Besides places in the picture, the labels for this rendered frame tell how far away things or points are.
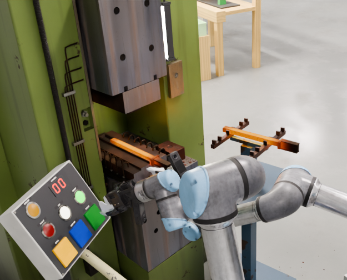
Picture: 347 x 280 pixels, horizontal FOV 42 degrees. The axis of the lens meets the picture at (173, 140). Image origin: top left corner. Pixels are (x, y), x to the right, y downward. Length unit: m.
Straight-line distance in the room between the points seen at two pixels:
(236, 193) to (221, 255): 0.16
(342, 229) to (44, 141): 2.15
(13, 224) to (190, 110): 1.16
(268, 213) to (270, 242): 1.53
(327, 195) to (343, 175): 2.20
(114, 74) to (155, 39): 0.24
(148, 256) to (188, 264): 0.34
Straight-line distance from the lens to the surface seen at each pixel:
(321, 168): 3.96
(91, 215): 1.74
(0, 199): 2.42
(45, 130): 1.87
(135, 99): 1.91
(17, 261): 2.64
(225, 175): 1.11
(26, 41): 1.76
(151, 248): 2.21
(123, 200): 1.60
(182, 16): 2.22
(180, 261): 2.42
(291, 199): 1.62
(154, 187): 1.50
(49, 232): 1.60
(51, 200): 1.65
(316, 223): 3.34
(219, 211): 1.11
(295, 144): 2.13
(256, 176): 1.15
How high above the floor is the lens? 2.02
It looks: 27 degrees down
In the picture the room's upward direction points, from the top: 5 degrees counter-clockwise
